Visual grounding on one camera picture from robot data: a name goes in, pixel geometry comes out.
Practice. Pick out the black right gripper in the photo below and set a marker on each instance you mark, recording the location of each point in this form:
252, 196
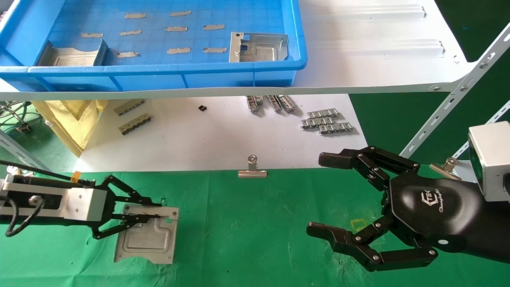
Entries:
434, 207

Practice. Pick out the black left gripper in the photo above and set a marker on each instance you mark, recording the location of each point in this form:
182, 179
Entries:
79, 203

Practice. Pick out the stamped sheet metal bracket part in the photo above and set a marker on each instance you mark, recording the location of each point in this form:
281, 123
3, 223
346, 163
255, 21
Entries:
73, 57
259, 52
147, 241

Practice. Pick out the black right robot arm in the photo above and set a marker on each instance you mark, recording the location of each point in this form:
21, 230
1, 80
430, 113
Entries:
498, 227

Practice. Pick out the silver toothed metal strip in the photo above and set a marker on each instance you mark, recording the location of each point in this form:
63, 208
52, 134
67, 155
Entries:
322, 113
316, 123
336, 128

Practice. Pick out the green table cloth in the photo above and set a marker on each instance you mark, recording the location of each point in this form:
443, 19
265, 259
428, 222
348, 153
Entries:
259, 223

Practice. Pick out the grey toothed metal strip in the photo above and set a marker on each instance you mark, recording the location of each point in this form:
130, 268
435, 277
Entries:
129, 107
135, 124

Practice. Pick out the yellow padded bag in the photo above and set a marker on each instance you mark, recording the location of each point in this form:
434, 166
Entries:
67, 119

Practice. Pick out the grey metal angle bar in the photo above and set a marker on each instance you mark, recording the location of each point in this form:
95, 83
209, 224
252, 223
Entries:
24, 153

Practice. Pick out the white metal shelf board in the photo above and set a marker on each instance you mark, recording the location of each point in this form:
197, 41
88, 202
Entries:
378, 59

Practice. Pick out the grey tape strip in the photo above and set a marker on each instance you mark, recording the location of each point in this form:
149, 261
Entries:
130, 33
213, 27
215, 50
91, 35
135, 16
127, 55

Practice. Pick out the white perforated angle bar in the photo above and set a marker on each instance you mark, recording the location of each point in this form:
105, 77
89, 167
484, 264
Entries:
458, 89
498, 115

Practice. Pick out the blue plastic tray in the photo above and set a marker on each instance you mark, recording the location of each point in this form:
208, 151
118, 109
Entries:
259, 16

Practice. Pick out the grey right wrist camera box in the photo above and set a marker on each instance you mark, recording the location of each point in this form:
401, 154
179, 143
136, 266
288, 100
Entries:
492, 159

